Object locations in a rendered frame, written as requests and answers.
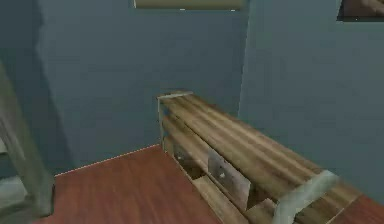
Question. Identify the grey-green door frame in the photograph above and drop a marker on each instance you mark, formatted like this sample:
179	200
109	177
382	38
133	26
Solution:
23	156

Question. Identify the dark framed brown picture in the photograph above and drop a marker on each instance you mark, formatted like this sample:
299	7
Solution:
363	8

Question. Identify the wooden slatted shelf unit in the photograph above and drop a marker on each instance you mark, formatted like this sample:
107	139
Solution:
253	150

